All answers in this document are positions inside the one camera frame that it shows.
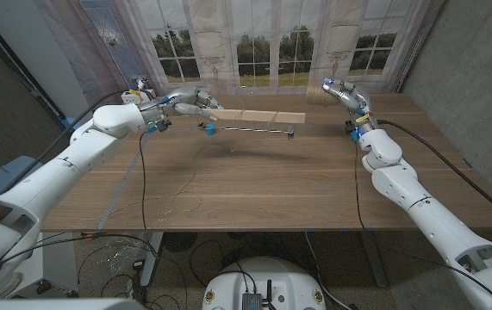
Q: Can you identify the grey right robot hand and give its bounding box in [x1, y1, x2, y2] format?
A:
[321, 77, 379, 133]

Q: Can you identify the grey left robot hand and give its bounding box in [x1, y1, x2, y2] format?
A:
[150, 85, 224, 127]

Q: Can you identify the wooden frame with metal wire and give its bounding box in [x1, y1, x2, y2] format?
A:
[196, 107, 307, 141]

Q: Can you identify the white power strip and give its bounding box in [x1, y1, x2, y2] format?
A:
[120, 88, 146, 106]

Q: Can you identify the printed window backdrop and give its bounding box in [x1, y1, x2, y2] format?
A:
[33, 0, 446, 129]

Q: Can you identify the grey table leg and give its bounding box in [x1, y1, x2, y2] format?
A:
[359, 231, 389, 288]

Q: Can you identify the white table leg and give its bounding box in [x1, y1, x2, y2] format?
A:
[140, 231, 165, 288]

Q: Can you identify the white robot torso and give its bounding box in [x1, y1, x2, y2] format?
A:
[202, 256, 327, 310]

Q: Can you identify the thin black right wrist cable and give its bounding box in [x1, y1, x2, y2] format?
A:
[352, 139, 370, 232]

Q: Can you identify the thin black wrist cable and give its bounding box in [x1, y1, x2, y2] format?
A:
[139, 131, 150, 232]
[352, 139, 370, 232]

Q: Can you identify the thin black left wrist cable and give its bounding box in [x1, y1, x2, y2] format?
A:
[139, 131, 150, 232]

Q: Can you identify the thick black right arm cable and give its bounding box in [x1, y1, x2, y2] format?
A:
[376, 119, 492, 229]

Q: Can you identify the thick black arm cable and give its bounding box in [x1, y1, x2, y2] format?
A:
[10, 88, 133, 190]
[376, 119, 492, 229]

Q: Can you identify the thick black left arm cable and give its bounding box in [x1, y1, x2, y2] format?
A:
[10, 88, 133, 190]

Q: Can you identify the black door frame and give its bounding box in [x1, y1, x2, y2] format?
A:
[0, 8, 78, 141]

